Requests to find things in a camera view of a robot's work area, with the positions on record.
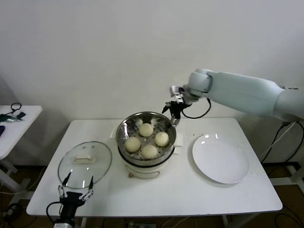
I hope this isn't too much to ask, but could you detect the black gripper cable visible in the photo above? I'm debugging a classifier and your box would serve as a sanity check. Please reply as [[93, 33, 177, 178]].
[[181, 98, 212, 119], [46, 201, 63, 223]]

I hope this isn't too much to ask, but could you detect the round glass pot lid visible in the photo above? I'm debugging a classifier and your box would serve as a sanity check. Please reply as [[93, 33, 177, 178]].
[[57, 141, 112, 190]]

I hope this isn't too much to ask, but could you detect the large white round plate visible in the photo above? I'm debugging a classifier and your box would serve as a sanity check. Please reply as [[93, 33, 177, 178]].
[[191, 133, 250, 184]]

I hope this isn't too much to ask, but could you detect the white side table with tools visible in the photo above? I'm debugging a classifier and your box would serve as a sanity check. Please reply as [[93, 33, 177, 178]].
[[0, 105, 43, 198]]

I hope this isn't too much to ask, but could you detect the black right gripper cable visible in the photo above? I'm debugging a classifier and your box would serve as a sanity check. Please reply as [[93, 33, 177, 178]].
[[181, 98, 212, 119]]

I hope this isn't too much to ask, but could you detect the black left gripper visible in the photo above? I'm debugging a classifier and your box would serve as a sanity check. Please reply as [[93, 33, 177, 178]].
[[57, 172, 94, 218]]

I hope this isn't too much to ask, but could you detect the white steamed baozi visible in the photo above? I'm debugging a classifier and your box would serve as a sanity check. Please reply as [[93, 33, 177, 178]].
[[139, 123, 154, 138], [141, 144, 159, 160], [124, 137, 141, 153], [154, 132, 170, 147]]

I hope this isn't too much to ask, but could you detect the white electric cooker base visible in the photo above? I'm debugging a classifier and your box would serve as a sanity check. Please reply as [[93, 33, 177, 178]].
[[117, 142, 181, 180]]

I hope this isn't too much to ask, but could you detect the green hand tool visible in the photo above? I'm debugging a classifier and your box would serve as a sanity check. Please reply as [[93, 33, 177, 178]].
[[0, 114, 23, 123]]

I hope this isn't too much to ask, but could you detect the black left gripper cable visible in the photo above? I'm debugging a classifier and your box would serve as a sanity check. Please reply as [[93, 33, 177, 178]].
[[46, 201, 63, 223]]

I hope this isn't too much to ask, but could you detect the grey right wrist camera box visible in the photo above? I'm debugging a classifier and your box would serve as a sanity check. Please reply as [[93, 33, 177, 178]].
[[170, 85, 185, 103]]

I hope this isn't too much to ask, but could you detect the thin white cable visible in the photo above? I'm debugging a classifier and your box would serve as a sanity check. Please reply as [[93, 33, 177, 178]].
[[258, 121, 299, 161]]

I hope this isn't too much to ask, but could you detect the black cable bundle on floor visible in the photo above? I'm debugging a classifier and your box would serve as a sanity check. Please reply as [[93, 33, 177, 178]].
[[0, 203, 27, 218]]

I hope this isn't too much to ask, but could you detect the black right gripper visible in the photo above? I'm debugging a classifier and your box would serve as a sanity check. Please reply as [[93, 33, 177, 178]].
[[162, 101, 185, 128]]

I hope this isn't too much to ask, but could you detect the perforated steel steamer basket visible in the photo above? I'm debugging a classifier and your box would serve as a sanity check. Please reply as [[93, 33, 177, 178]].
[[110, 111, 184, 167]]

